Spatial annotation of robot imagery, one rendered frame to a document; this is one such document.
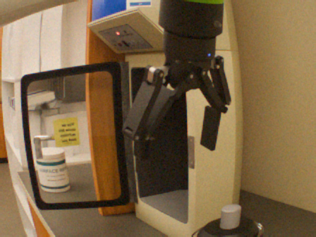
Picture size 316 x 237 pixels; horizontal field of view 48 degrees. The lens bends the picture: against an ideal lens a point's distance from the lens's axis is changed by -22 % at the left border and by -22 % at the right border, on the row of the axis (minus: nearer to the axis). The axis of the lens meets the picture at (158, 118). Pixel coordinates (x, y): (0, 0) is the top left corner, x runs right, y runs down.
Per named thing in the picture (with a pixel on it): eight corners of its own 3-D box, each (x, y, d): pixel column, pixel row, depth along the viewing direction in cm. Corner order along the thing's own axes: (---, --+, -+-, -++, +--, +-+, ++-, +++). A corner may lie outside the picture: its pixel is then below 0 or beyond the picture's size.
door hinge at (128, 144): (134, 201, 119) (125, 61, 113) (138, 204, 117) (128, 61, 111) (129, 202, 119) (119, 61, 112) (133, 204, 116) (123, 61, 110)
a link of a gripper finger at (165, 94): (196, 75, 59) (191, 70, 58) (150, 145, 58) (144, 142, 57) (176, 66, 62) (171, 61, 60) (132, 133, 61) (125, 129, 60)
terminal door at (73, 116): (130, 204, 117) (120, 60, 111) (37, 210, 107) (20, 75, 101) (130, 204, 118) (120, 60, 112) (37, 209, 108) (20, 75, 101)
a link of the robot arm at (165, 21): (199, 5, 48) (240, 5, 54) (140, -9, 56) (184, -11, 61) (196, 46, 51) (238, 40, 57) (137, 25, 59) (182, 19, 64)
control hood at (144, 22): (124, 53, 113) (124, 20, 111) (191, 49, 85) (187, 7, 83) (85, 57, 108) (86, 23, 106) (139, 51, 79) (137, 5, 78)
